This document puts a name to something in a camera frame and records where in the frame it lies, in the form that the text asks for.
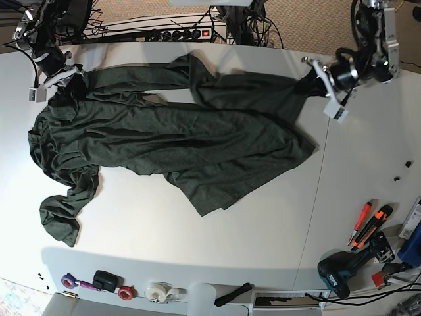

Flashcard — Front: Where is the white plastic cup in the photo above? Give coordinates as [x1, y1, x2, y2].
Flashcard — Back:
[187, 283, 216, 316]

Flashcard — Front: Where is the purple tape roll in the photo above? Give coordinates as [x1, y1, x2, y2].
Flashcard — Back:
[61, 273, 78, 289]

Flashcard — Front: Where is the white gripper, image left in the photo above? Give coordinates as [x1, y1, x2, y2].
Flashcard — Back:
[28, 51, 86, 102]

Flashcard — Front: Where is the black action camera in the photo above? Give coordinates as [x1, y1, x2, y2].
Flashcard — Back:
[92, 270, 119, 293]

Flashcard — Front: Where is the red square tag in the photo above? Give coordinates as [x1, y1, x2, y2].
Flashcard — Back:
[371, 271, 385, 288]

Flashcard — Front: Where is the dark green t-shirt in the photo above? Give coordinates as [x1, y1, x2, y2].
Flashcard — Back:
[28, 53, 316, 246]

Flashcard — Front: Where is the blue box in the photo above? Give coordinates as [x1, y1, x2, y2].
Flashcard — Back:
[397, 224, 421, 267]

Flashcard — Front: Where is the black power strip red switch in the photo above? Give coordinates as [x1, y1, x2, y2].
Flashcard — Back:
[144, 28, 211, 42]

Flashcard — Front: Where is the red tape roll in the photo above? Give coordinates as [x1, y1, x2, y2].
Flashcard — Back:
[118, 286, 135, 301]

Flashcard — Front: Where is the orange black utility knife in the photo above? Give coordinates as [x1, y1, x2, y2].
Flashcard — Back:
[351, 205, 393, 251]

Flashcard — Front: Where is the teal black cordless drill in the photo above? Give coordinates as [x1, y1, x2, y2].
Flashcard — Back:
[317, 232, 395, 300]

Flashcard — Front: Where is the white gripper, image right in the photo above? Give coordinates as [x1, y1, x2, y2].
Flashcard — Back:
[301, 57, 357, 123]

